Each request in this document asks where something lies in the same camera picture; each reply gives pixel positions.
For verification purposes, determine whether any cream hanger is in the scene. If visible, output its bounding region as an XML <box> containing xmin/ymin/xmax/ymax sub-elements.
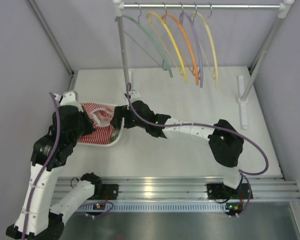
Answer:
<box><xmin>190</xmin><ymin>11</ymin><xmax>220</xmax><ymax>89</ymax></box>

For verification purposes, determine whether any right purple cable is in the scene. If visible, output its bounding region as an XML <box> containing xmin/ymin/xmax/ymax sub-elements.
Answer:
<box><xmin>126</xmin><ymin>82</ymin><xmax>270</xmax><ymax>176</ymax></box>

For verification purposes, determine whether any white plastic laundry basket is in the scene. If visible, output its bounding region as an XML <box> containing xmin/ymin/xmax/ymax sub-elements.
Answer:
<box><xmin>84</xmin><ymin>101</ymin><xmax>126</xmax><ymax>148</ymax></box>

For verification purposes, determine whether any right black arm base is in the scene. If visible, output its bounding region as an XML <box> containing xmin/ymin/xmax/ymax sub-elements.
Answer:
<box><xmin>206</xmin><ymin>183</ymin><xmax>253</xmax><ymax>201</ymax></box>

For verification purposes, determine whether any green hanger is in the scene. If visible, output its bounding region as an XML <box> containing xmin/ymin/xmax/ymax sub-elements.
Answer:
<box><xmin>122</xmin><ymin>14</ymin><xmax>173</xmax><ymax>78</ymax></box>

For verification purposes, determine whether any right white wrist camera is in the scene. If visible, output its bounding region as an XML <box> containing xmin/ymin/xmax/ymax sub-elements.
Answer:
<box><xmin>124</xmin><ymin>90</ymin><xmax>141</xmax><ymax>103</ymax></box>

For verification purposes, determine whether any white slotted cable duct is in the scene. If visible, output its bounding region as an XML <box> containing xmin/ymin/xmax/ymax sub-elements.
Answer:
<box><xmin>76</xmin><ymin>201</ymin><xmax>230</xmax><ymax>213</ymax></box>

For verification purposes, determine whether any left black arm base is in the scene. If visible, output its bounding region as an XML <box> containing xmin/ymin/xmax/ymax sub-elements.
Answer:
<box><xmin>89</xmin><ymin>184</ymin><xmax>119</xmax><ymax>201</ymax></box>

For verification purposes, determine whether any orange hanger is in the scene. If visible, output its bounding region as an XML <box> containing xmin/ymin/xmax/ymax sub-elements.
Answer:
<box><xmin>161</xmin><ymin>13</ymin><xmax>200</xmax><ymax>86</ymax></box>

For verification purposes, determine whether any red white striped tank top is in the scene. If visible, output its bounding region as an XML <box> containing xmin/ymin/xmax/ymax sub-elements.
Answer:
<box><xmin>78</xmin><ymin>101</ymin><xmax>121</xmax><ymax>146</ymax></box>

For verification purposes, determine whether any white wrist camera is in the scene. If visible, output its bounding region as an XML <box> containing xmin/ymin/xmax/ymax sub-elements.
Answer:
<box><xmin>124</xmin><ymin>90</ymin><xmax>141</xmax><ymax>103</ymax></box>
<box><xmin>52</xmin><ymin>90</ymin><xmax>80</xmax><ymax>107</ymax></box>

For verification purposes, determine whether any yellow hanger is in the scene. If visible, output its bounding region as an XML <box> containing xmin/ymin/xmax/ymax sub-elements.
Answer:
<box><xmin>146</xmin><ymin>11</ymin><xmax>188</xmax><ymax>84</ymax></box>

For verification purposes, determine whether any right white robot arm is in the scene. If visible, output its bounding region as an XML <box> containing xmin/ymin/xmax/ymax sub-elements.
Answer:
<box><xmin>110</xmin><ymin>100</ymin><xmax>244</xmax><ymax>199</ymax></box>

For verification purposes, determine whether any silver clothes rack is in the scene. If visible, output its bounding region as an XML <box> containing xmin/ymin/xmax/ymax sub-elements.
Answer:
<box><xmin>112</xmin><ymin>0</ymin><xmax>296</xmax><ymax>131</ymax></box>

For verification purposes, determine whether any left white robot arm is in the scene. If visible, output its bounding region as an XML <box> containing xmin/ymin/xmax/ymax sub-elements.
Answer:
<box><xmin>5</xmin><ymin>105</ymin><xmax>103</xmax><ymax>240</ymax></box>

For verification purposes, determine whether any purple hanger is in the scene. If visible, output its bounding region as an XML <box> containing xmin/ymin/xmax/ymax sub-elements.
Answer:
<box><xmin>179</xmin><ymin>12</ymin><xmax>204</xmax><ymax>89</ymax></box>

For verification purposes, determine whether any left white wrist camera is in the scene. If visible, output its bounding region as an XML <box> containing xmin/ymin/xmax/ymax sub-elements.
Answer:
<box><xmin>52</xmin><ymin>90</ymin><xmax>80</xmax><ymax>107</ymax></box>

